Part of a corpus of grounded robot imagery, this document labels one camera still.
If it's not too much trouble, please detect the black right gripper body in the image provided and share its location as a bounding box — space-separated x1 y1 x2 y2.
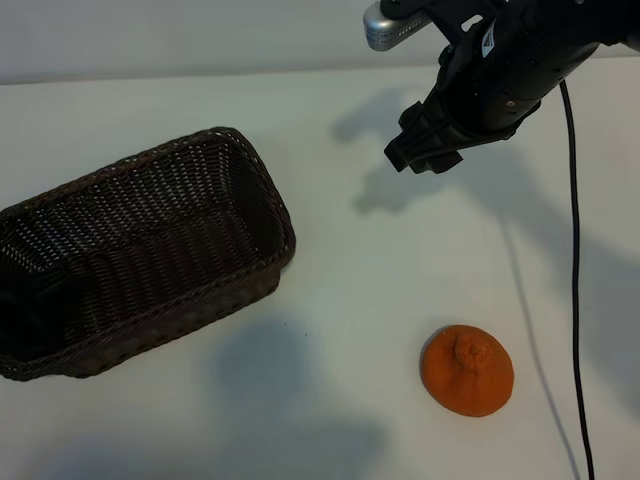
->
424 19 566 147

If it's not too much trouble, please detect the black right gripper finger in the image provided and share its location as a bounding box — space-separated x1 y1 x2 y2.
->
392 130 463 175
383 101 451 162

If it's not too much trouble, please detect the dark brown wicker basket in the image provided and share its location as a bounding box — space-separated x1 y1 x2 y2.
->
0 126 298 383

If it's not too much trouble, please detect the thin black cable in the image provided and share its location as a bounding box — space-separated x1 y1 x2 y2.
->
558 79 597 480

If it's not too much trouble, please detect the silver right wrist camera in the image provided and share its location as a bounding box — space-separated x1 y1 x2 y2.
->
363 3 432 52

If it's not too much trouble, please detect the black right camera mount bracket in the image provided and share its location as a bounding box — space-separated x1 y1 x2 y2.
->
378 0 501 44

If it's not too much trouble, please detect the orange fruit with knob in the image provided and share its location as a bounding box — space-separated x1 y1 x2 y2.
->
419 323 516 418

